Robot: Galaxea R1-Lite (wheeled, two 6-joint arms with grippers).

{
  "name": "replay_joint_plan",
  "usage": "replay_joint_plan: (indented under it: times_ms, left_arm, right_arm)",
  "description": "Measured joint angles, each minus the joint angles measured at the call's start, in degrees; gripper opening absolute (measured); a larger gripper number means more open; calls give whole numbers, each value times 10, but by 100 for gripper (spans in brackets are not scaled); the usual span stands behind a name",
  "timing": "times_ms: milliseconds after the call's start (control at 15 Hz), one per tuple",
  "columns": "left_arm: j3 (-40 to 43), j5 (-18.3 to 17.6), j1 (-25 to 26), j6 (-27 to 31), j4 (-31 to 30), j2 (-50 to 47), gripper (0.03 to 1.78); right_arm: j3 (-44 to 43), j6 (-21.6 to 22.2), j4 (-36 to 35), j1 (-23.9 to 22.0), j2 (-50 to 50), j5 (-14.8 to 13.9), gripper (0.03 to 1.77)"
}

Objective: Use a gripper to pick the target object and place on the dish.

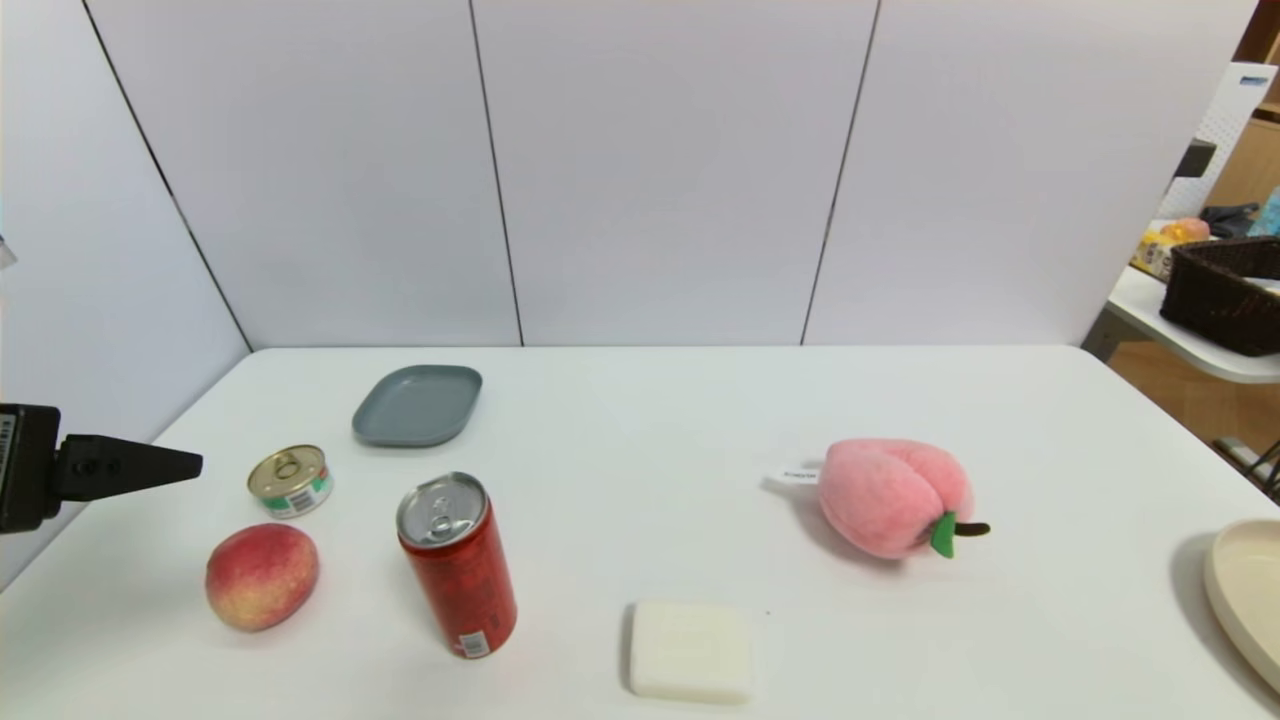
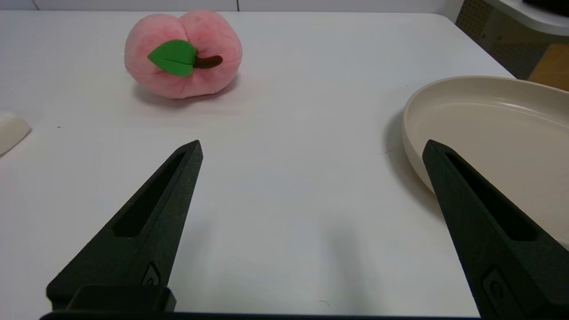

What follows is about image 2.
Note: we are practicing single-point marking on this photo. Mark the white rectangular soap block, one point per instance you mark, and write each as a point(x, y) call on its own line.
point(10, 130)

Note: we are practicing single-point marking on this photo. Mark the cream round dish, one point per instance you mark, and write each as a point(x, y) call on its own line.
point(489, 120)

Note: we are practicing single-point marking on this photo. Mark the perforated pegboard panel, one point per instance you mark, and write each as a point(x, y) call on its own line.
point(493, 44)

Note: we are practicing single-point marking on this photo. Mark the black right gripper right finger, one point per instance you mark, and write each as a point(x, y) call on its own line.
point(502, 258)

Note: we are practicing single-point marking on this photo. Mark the white side table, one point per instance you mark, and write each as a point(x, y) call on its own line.
point(529, 17)

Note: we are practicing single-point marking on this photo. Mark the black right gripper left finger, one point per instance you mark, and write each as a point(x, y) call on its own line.
point(146, 240)

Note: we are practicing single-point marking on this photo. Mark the pink plush peach toy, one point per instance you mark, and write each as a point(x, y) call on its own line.
point(195, 35)

